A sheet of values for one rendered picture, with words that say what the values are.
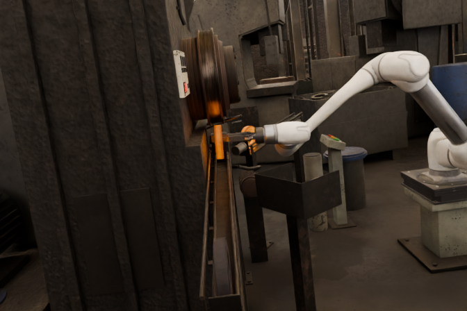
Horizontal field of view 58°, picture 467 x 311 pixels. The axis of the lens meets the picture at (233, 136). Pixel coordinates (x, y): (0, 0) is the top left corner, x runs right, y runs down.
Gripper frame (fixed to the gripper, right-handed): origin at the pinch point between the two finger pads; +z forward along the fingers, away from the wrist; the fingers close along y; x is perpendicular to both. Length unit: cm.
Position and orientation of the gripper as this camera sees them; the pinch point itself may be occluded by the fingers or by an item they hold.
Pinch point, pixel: (219, 138)
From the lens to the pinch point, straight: 191.4
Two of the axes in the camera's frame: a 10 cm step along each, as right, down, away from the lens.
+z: -10.0, 0.7, -0.2
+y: -0.3, -1.6, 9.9
